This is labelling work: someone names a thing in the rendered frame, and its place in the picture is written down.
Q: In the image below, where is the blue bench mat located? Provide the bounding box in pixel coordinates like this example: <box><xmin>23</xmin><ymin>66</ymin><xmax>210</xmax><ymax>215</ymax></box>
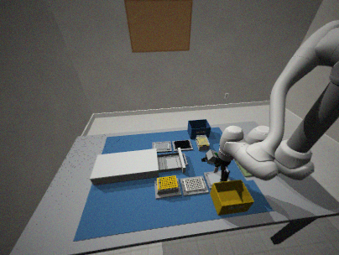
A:
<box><xmin>73</xmin><ymin>127</ymin><xmax>274</xmax><ymax>242</ymax></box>

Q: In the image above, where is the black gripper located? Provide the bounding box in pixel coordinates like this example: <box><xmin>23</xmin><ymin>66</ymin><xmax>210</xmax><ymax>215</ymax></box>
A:
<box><xmin>213</xmin><ymin>155</ymin><xmax>231</xmax><ymax>182</ymax></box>

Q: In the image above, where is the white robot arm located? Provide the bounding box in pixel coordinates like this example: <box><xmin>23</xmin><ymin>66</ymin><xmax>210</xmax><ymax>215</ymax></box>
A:
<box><xmin>218</xmin><ymin>20</ymin><xmax>339</xmax><ymax>180</ymax></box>

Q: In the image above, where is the yellow bin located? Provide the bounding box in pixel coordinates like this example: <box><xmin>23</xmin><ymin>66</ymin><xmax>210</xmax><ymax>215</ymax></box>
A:
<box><xmin>210</xmin><ymin>180</ymin><xmax>254</xmax><ymax>216</ymax></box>

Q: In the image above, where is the black assay plate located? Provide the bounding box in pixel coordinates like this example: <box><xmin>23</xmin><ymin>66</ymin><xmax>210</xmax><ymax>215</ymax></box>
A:
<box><xmin>175</xmin><ymin>140</ymin><xmax>190</xmax><ymax>149</ymax></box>

